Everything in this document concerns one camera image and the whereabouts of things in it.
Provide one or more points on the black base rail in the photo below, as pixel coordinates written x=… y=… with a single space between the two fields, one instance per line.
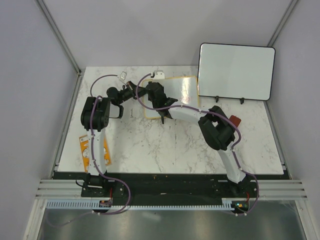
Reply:
x=173 y=189

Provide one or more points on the black framed whiteboard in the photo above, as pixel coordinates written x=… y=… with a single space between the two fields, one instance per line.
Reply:
x=235 y=71

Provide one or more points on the yellow framed whiteboard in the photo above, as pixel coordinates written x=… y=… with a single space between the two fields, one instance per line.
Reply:
x=182 y=88

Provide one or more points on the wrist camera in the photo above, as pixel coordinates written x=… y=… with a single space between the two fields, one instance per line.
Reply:
x=157 y=75
x=122 y=77

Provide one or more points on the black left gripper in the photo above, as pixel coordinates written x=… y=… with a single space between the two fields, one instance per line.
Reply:
x=132 y=87

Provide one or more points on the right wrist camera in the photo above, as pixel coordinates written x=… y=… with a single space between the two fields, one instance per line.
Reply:
x=157 y=75

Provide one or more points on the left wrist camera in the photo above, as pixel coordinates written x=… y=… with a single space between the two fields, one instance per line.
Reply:
x=122 y=77

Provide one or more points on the orange card package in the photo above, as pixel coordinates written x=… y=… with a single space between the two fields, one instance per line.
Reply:
x=84 y=147

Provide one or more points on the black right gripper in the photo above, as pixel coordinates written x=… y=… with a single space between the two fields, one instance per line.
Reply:
x=161 y=86

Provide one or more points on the white cable duct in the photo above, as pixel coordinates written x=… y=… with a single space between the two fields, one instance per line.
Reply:
x=95 y=204

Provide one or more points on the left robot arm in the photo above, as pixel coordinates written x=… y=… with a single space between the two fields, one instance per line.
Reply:
x=95 y=118

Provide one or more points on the red small box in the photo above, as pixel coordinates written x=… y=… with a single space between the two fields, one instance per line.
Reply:
x=235 y=120

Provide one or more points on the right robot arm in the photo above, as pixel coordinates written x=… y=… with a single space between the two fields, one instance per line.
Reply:
x=216 y=128

